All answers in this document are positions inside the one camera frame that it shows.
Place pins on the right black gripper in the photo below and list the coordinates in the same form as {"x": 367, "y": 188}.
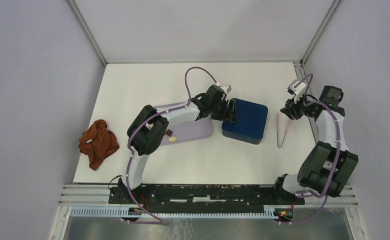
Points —
{"x": 291, "y": 108}

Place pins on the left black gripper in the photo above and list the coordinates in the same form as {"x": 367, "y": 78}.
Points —
{"x": 226, "y": 115}

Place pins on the brown crumpled cloth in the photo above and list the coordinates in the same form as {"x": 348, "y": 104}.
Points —
{"x": 98, "y": 143}

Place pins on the blue tin lid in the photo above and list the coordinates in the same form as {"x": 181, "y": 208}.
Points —
{"x": 250, "y": 121}

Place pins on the white oval chocolate bottom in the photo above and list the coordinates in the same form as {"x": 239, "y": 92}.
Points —
{"x": 172, "y": 139}

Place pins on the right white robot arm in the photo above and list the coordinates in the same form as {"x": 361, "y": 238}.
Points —
{"x": 329, "y": 165}

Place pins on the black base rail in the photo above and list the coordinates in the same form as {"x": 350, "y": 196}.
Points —
{"x": 205, "y": 199}

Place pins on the pink tongs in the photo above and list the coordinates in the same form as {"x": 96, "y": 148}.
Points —
{"x": 282, "y": 127}

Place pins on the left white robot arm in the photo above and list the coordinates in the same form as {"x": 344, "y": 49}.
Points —
{"x": 149, "y": 127}

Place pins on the purple chocolate tray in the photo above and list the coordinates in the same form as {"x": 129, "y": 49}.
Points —
{"x": 188, "y": 131}

